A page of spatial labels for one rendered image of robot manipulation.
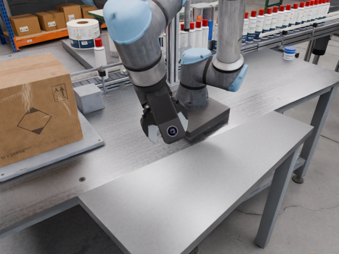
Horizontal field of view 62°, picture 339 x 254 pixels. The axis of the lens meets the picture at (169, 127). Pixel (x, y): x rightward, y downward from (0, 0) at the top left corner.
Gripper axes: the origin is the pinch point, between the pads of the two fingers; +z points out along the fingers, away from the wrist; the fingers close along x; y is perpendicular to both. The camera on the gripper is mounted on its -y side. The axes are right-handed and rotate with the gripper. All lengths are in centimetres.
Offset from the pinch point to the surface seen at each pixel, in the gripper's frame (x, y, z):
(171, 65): -20, 69, 41
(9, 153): 50, 28, 12
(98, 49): 11, 79, 23
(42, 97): 31.4, 35.8, 1.9
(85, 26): 15, 128, 38
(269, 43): -98, 96, 82
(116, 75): 9, 78, 41
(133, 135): 10.8, 30.0, 32.0
